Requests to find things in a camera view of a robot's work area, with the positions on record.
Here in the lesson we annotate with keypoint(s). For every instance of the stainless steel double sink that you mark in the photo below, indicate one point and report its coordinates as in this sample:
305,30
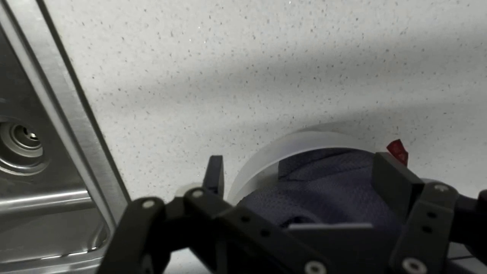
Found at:
46,214

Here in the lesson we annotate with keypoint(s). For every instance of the dark blue towel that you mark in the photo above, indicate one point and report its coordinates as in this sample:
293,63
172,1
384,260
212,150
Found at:
329,188

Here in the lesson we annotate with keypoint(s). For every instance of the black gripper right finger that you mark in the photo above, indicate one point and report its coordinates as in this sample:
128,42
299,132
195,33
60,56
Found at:
431,223

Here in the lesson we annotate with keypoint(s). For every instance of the round sink drain strainer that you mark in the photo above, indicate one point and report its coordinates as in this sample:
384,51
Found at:
23,139

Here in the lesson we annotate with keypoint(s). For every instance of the clear plastic bowl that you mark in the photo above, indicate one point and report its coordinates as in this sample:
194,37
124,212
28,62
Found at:
264,162

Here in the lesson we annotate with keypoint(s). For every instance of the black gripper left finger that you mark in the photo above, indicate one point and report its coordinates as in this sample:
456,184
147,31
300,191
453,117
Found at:
145,229

